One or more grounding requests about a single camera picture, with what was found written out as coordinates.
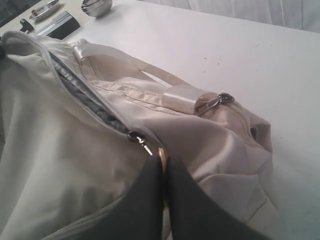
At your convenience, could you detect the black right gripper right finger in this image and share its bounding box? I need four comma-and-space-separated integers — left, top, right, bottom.
166, 154, 238, 240

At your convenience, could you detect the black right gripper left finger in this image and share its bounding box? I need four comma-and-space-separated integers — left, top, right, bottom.
77, 156, 164, 240

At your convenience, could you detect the beige duffel bag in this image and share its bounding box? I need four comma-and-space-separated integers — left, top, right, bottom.
0, 31, 281, 240

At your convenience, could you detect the black silver flat box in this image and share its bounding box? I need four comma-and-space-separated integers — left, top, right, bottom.
35, 11, 80, 40

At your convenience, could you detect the steel bowl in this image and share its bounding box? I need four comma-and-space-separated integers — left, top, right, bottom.
81, 0, 113, 18

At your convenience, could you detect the small black clip tool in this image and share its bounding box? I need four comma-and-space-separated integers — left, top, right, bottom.
19, 18, 35, 34

